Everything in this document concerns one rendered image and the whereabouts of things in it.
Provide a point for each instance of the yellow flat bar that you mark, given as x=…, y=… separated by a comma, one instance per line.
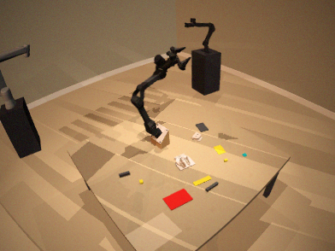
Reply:
x=200, y=181

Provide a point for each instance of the red flat rectangular plate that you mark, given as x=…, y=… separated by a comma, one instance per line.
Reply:
x=177, y=199

